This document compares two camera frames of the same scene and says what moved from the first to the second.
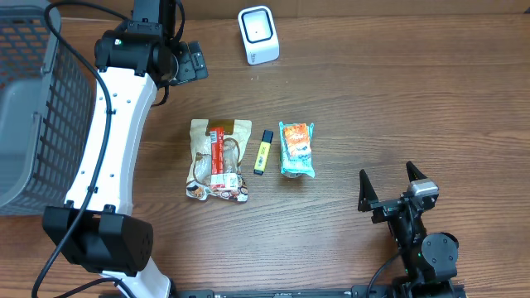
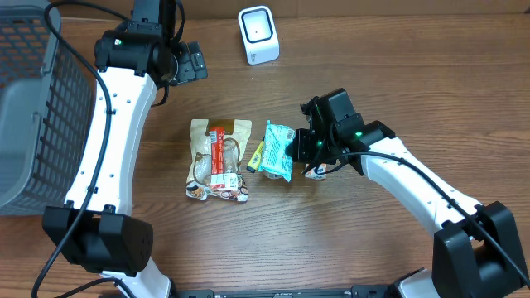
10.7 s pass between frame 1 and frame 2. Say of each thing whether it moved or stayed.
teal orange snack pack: moved
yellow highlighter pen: moved
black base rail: stayed
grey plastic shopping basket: stayed
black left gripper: stayed
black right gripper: moved
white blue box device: stayed
